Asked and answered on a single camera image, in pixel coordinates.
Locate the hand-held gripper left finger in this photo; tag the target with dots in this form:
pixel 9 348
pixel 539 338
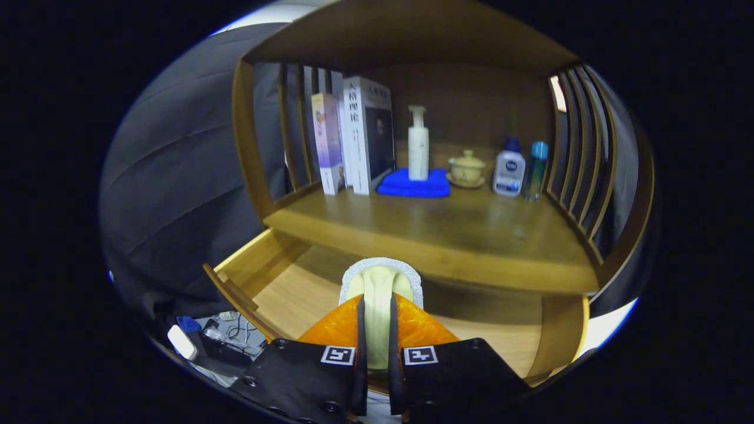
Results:
pixel 360 353

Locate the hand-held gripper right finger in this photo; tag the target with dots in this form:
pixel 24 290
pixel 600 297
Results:
pixel 393 353

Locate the wooden drawer with black knob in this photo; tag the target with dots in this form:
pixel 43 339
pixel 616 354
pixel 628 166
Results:
pixel 294 294

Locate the wooden countertop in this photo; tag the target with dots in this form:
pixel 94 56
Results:
pixel 459 229

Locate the brown wooden cabinet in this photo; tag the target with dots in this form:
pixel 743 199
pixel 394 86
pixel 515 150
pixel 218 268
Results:
pixel 412 35

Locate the blue folded cloth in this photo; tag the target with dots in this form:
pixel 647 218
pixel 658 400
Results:
pixel 406 187

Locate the small blue object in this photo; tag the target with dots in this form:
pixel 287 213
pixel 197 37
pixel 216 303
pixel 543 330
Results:
pixel 188 324

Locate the white rectangular device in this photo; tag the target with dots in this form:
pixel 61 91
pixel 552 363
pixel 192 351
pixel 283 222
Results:
pixel 182 343

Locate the yellow lidded teacup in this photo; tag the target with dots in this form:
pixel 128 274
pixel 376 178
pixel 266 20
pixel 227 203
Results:
pixel 466 171

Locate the white pump bottle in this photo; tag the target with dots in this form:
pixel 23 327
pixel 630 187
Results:
pixel 418 153

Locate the purple book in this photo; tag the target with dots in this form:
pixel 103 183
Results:
pixel 327 141

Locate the white table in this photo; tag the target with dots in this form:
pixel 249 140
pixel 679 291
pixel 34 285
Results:
pixel 607 327

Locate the white lotion bottle blue cap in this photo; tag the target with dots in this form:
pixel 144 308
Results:
pixel 509 171

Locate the thick white book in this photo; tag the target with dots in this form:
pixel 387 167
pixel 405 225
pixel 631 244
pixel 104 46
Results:
pixel 377 135

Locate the teal slim bottle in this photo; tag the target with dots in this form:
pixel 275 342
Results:
pixel 536 171

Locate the black backdrop cloth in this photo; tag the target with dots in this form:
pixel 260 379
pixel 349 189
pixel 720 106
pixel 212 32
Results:
pixel 177 147

